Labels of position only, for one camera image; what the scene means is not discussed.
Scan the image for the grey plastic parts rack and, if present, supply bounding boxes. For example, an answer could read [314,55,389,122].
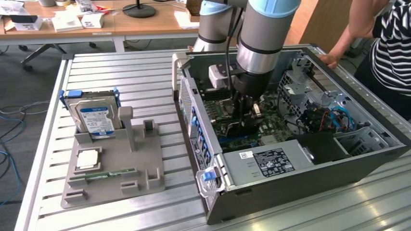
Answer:
[60,105,166,210]

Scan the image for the CPU socket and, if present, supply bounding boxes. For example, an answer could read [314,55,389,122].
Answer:
[216,100,237,116]

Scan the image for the black round lamp base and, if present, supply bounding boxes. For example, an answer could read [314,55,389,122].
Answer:
[121,0,157,19]

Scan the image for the silver finned chipset heatsink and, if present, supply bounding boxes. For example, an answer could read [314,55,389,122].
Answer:
[262,134,280,145]

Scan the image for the black chair base casters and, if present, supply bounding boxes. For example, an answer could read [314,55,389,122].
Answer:
[18,42,97,72]

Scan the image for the hard disk blue carrier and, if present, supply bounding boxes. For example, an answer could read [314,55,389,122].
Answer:
[58,88,124,141]

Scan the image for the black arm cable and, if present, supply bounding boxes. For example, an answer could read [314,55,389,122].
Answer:
[224,31,237,102]

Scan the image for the wooden cabinet panel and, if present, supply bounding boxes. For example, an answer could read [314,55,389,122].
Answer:
[284,0,357,46]

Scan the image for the open white box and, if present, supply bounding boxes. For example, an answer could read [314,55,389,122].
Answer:
[50,12,85,33]

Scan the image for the white floor cable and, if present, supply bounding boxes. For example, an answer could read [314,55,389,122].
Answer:
[0,100,52,116]

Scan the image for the black plastic air duct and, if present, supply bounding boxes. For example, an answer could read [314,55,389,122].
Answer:
[294,131,352,166]

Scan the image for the blue expansion slot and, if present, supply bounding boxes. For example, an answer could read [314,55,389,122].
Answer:
[220,137,257,147]

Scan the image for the silver perforated drive cage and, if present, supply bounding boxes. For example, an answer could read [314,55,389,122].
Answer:
[276,70,317,114]

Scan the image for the white paper stack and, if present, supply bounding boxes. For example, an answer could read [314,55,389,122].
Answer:
[172,11,201,30]

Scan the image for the printed paper sheet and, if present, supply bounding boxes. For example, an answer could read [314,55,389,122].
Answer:
[0,4,26,16]

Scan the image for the silver CPU chip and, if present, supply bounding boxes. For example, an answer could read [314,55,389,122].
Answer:
[74,149,102,170]

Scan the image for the white box black lid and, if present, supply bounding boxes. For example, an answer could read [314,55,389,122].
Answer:
[9,14,44,31]

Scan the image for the blue disk wire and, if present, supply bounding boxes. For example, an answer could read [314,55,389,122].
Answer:
[329,105,356,133]

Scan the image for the person's hand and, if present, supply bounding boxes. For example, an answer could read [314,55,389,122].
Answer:
[317,53,341,70]

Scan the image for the blue floor cable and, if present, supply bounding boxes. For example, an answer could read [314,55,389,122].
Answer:
[0,115,26,206]

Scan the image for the silver disk bay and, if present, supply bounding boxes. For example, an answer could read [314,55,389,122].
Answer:
[333,126,390,157]

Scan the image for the white box printed label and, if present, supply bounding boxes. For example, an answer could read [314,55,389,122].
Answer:
[80,13,105,29]

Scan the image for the person in striped shirt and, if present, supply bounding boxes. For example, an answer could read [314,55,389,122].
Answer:
[354,0,411,114]

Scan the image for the green motherboard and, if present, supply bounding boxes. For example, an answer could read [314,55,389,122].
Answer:
[200,81,290,151]

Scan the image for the grey power supply unit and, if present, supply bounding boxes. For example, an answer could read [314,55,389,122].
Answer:
[221,141,313,191]

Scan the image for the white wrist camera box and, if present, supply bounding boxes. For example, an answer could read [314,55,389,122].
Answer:
[206,64,240,89]

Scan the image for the grey open PC case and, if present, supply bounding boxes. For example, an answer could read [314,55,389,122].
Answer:
[170,43,411,226]

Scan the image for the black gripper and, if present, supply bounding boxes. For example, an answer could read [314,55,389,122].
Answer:
[230,71,270,122]

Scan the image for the green RAM stick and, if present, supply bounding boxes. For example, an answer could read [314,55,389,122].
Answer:
[69,168,136,181]

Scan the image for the wooden desk white frame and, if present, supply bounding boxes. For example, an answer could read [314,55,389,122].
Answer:
[0,0,116,52]
[113,0,201,52]

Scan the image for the black wire bundle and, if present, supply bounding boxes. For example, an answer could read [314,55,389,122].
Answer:
[296,107,337,134]

